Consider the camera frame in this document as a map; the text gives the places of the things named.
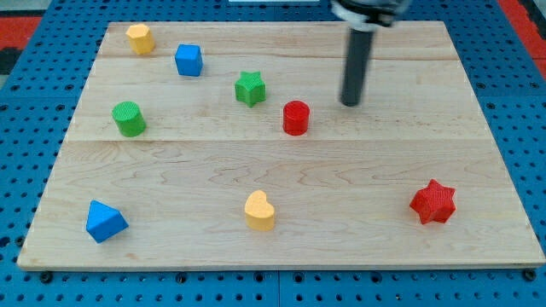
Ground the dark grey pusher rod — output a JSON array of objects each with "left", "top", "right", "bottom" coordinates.
[{"left": 340, "top": 29, "right": 374, "bottom": 107}]

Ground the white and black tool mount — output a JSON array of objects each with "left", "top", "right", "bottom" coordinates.
[{"left": 330, "top": 0, "right": 412, "bottom": 32}]

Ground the green star block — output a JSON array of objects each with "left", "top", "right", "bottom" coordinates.
[{"left": 235, "top": 72, "right": 266, "bottom": 107}]

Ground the red star block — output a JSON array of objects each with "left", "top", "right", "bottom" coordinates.
[{"left": 409, "top": 179, "right": 456, "bottom": 224}]

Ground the yellow heart block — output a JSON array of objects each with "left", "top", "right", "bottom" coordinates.
[{"left": 244, "top": 190, "right": 276, "bottom": 231}]

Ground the red cylinder block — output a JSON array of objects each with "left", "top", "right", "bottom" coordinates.
[{"left": 282, "top": 101, "right": 311, "bottom": 136}]

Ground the blue cube block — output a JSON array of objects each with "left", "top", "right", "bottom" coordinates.
[{"left": 175, "top": 44, "right": 203, "bottom": 77}]

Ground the wooden board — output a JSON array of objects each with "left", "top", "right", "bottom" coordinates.
[{"left": 17, "top": 21, "right": 545, "bottom": 272}]

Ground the yellow hexagon block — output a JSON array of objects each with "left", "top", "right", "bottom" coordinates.
[{"left": 125, "top": 23, "right": 155, "bottom": 55}]

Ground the green cylinder block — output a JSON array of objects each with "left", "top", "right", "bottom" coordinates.
[{"left": 111, "top": 101, "right": 147, "bottom": 137}]

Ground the blue triangle block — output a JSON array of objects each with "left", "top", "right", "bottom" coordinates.
[{"left": 85, "top": 200, "right": 129, "bottom": 244}]

